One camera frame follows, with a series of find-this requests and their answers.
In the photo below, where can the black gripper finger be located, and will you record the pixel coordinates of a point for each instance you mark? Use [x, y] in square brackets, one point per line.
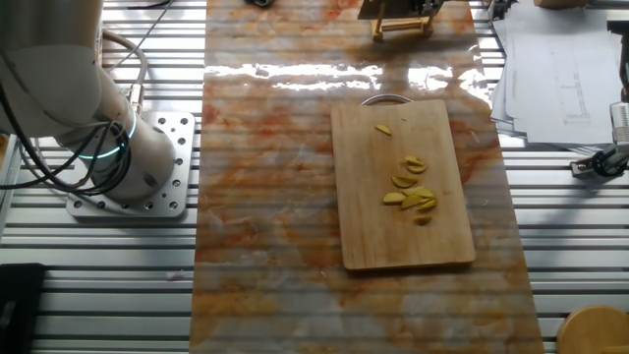
[418, 5]
[435, 4]

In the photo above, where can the grey green cloth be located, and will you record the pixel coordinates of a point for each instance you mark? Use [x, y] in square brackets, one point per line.
[260, 2]

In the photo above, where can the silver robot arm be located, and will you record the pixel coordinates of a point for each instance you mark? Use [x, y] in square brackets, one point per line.
[49, 74]

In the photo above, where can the wooden knife rack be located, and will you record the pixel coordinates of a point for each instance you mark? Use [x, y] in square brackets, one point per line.
[400, 25]

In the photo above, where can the yellow potato slice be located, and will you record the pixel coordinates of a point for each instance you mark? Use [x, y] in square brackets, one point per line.
[383, 130]
[417, 169]
[428, 205]
[425, 193]
[393, 198]
[403, 181]
[414, 160]
[411, 201]

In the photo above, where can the stack of white papers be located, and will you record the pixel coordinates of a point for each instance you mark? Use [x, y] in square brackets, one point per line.
[565, 74]

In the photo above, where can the wooden cutting board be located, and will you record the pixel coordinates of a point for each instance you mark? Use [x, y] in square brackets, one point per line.
[393, 236]

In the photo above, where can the orange marbled table mat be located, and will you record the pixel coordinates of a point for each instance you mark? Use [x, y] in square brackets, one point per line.
[260, 196]

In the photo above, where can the metal cylinder connector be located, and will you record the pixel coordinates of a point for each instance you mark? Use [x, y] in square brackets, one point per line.
[136, 98]

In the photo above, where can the round wooden disc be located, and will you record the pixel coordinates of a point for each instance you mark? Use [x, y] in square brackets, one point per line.
[594, 332]

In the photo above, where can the black box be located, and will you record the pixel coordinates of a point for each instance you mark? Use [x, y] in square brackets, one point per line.
[19, 310]

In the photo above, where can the camera on clamp mount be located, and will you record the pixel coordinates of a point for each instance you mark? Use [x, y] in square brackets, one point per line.
[609, 157]

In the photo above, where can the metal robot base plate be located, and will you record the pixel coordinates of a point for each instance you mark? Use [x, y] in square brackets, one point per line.
[167, 196]

